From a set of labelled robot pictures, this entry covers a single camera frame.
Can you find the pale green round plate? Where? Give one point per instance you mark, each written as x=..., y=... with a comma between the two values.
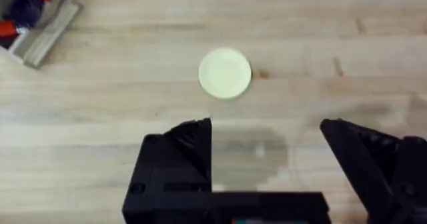
x=225, y=73

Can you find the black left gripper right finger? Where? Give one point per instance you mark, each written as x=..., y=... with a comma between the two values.
x=377, y=164

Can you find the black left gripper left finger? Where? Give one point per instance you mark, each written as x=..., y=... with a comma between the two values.
x=173, y=164

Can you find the grey box with tools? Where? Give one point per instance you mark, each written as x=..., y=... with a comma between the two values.
x=33, y=24

